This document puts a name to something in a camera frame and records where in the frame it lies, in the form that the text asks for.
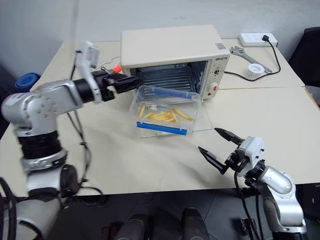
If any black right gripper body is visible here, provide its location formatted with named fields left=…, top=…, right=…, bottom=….
left=223, top=148, right=249, bottom=173

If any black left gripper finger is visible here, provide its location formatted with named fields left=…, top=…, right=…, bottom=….
left=113, top=83, right=140, bottom=95
left=109, top=74, right=142, bottom=85

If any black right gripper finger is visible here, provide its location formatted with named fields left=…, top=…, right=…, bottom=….
left=214, top=127, right=243, bottom=147
left=197, top=146, right=227, bottom=175

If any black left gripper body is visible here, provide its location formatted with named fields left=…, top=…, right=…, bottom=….
left=92, top=70, right=120, bottom=102

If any clear container with blue clips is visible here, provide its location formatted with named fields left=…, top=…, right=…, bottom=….
left=127, top=84, right=203, bottom=139

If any glass toaster oven door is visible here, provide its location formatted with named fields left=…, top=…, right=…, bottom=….
left=128, top=99, right=214, bottom=134

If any metal oven rack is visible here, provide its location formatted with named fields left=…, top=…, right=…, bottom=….
left=135, top=65, right=195, bottom=94

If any cream toaster oven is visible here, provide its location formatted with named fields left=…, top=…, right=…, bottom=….
left=120, top=23, right=231, bottom=101

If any dark rounded shape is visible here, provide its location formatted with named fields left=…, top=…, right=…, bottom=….
left=116, top=213, right=151, bottom=240
left=180, top=207, right=209, bottom=240

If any white tape roll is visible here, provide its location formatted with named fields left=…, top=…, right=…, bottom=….
left=247, top=62, right=264, bottom=79

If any metal adjustable wrench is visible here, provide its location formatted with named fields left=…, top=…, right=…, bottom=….
left=229, top=45, right=274, bottom=74

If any blue tape roll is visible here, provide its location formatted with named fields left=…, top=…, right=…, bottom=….
left=14, top=72, right=43, bottom=89

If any white power strip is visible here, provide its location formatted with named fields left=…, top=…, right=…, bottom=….
left=237, top=32, right=279, bottom=48

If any black chair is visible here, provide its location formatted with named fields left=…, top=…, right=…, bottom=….
left=288, top=26, right=320, bottom=88

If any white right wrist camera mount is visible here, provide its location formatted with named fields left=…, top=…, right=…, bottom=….
left=236, top=136, right=265, bottom=177

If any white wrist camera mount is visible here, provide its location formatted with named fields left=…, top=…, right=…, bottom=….
left=74, top=40, right=104, bottom=105
left=236, top=136, right=265, bottom=177

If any thin grey wire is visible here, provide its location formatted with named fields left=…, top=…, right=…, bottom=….
left=99, top=55, right=122, bottom=73

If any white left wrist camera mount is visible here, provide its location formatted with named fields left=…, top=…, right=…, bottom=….
left=74, top=40, right=104, bottom=105

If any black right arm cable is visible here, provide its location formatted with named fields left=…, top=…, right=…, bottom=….
left=233, top=171, right=264, bottom=240

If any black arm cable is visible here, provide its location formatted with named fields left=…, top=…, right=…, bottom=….
left=233, top=171, right=264, bottom=240
left=59, top=48, right=105, bottom=209

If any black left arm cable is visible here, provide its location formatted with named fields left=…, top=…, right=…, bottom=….
left=59, top=48, right=105, bottom=209

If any black oven power cable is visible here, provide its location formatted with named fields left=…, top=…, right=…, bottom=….
left=223, top=34, right=281, bottom=82

